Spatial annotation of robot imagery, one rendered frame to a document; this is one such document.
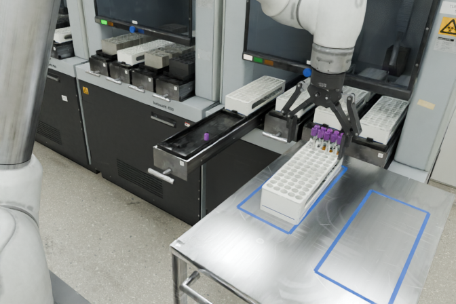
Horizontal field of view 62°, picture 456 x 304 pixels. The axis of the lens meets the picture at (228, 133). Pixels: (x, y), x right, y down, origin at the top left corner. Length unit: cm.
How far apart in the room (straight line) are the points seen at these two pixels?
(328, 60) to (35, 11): 57
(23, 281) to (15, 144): 25
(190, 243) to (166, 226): 126
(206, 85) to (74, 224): 105
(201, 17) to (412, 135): 89
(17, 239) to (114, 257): 129
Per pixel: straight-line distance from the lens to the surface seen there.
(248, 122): 134
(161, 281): 185
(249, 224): 88
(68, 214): 227
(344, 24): 83
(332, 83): 88
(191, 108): 161
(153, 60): 180
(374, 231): 94
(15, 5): 74
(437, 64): 126
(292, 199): 86
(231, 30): 150
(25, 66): 76
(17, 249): 71
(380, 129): 130
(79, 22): 219
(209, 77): 162
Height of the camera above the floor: 140
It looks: 28 degrees down
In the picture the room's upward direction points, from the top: 3 degrees clockwise
